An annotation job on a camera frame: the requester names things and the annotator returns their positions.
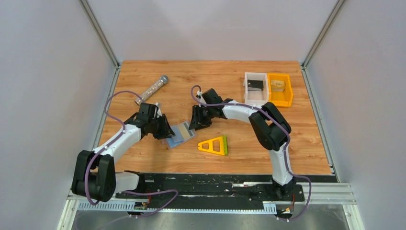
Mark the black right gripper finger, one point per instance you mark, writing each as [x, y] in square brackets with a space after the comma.
[195, 120]
[206, 122]

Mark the right aluminium frame post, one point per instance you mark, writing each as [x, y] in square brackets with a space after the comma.
[323, 32]

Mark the black card in white bin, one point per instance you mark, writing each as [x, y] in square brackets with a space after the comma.
[255, 85]

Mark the green toy brick strip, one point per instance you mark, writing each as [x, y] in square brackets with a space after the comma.
[225, 148]

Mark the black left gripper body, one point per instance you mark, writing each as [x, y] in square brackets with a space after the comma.
[161, 127]

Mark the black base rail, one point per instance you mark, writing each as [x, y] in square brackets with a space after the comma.
[213, 191]

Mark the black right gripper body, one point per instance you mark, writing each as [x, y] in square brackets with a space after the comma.
[199, 116]

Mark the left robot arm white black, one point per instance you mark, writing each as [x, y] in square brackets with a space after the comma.
[95, 176]

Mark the yellow triangular toy block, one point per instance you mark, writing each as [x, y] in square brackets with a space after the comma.
[213, 146]

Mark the aluminium frame post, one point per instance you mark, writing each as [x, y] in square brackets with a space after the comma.
[323, 32]
[99, 32]

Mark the yellow plastic bin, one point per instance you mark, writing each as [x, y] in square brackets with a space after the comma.
[281, 92]

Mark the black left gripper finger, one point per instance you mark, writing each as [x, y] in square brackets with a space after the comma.
[162, 134]
[165, 125]

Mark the left aluminium frame post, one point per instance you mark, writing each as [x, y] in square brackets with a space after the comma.
[99, 32]

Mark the silver glitter microphone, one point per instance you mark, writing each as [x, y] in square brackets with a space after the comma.
[164, 79]

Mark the pink leather card holder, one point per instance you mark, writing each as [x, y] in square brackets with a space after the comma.
[182, 135]

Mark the white plastic bin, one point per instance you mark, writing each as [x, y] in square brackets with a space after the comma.
[256, 97]

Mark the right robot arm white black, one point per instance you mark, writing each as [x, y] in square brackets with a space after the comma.
[270, 127]

